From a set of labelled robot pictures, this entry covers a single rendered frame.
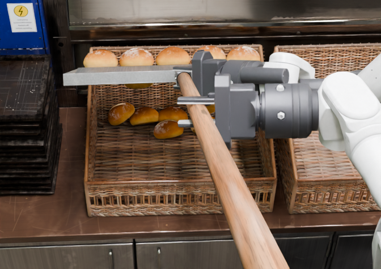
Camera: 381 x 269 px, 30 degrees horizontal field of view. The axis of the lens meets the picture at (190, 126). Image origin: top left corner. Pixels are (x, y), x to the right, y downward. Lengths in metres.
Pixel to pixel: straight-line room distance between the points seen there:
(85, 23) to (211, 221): 0.71
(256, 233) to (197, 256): 1.67
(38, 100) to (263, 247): 1.56
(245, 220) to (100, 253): 1.63
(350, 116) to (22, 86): 1.23
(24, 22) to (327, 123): 1.31
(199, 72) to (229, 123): 0.43
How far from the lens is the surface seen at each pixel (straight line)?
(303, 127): 1.11
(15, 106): 2.04
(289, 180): 2.14
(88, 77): 1.66
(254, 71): 1.44
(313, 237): 2.20
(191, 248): 2.18
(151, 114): 2.31
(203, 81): 1.54
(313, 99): 1.12
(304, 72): 1.52
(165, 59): 2.05
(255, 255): 0.51
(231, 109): 1.12
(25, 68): 2.16
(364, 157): 1.06
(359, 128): 1.07
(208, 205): 2.15
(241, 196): 0.63
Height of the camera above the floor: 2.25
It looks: 44 degrees down
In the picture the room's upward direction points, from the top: 1 degrees clockwise
